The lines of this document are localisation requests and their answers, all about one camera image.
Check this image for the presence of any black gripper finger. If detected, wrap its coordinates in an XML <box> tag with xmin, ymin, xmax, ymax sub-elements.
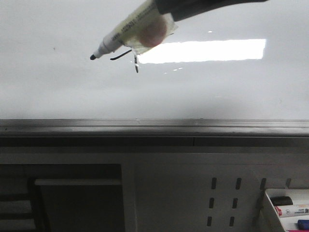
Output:
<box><xmin>171</xmin><ymin>0</ymin><xmax>265</xmax><ymax>22</ymax></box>
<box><xmin>155</xmin><ymin>0</ymin><xmax>241</xmax><ymax>14</ymax></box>

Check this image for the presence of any white whiteboard marker with tape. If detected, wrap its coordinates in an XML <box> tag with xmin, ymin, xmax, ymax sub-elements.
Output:
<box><xmin>90</xmin><ymin>0</ymin><xmax>177</xmax><ymax>60</ymax></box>

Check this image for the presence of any white whiteboard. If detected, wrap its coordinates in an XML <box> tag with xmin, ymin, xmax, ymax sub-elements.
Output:
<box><xmin>0</xmin><ymin>0</ymin><xmax>309</xmax><ymax>137</ymax></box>

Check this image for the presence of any white perforated stand panel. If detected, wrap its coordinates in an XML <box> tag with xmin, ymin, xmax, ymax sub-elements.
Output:
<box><xmin>121</xmin><ymin>161</ymin><xmax>309</xmax><ymax>232</ymax></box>

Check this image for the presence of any red capped marker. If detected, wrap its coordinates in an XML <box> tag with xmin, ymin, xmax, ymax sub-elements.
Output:
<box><xmin>274</xmin><ymin>204</ymin><xmax>309</xmax><ymax>218</ymax></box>

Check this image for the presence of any white metal marker tray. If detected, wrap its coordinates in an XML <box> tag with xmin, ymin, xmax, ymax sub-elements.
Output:
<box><xmin>260</xmin><ymin>188</ymin><xmax>309</xmax><ymax>232</ymax></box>

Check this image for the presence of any blue capped marker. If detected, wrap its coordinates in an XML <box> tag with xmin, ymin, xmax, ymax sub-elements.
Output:
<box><xmin>297</xmin><ymin>219</ymin><xmax>309</xmax><ymax>231</ymax></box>

